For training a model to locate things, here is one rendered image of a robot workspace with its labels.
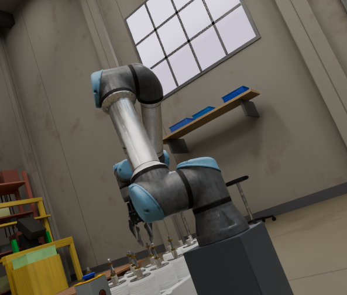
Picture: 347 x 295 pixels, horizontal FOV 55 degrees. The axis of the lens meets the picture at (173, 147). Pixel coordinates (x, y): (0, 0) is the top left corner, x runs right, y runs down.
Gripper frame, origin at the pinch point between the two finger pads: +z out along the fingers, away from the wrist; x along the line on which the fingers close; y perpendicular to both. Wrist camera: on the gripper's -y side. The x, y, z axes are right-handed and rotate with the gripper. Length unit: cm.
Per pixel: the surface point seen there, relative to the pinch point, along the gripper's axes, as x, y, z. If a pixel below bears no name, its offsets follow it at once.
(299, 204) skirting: 203, -241, 31
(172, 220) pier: 65, -360, -5
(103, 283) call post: -18.0, 37.3, 6.0
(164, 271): 1.5, 22.2, 11.2
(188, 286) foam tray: 8.1, 20.8, 19.4
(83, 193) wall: -57, -499, -110
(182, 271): 8.7, 13.4, 14.8
